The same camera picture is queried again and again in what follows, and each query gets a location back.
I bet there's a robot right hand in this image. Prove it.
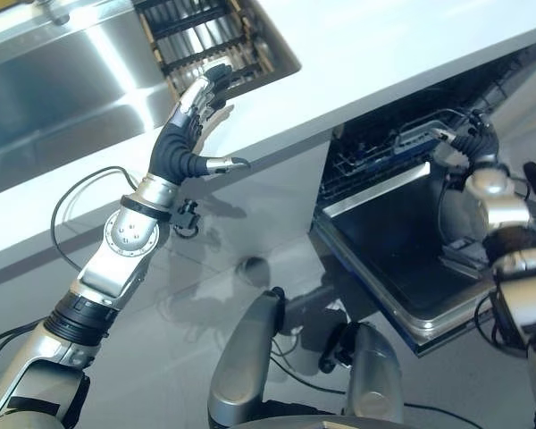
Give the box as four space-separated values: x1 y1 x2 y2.
430 108 500 170

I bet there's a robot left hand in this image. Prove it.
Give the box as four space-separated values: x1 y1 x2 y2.
147 64 252 186

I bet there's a dishwasher rack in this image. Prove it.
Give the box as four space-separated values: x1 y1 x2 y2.
322 108 479 202

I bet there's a dishwasher door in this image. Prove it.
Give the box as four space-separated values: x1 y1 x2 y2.
311 159 499 358

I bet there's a black roll-up drying rack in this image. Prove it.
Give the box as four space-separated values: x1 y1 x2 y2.
137 0 296 100

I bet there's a detergent compartment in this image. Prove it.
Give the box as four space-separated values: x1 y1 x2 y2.
440 236 493 279

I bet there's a stainless steel sink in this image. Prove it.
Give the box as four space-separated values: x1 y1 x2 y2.
0 0 303 205

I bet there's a chrome faucet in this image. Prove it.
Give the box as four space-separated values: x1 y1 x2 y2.
31 0 75 26

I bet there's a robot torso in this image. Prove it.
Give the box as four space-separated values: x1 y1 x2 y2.
231 414 388 429

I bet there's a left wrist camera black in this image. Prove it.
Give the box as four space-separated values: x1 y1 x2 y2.
172 199 203 238

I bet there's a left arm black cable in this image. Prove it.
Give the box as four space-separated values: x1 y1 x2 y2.
50 165 140 272

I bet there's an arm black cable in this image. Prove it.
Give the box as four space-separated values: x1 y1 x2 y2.
473 290 532 352
50 165 140 272

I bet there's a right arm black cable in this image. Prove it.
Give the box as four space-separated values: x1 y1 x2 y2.
473 290 532 352

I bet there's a black floor cable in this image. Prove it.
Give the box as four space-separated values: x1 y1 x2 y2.
267 341 352 397

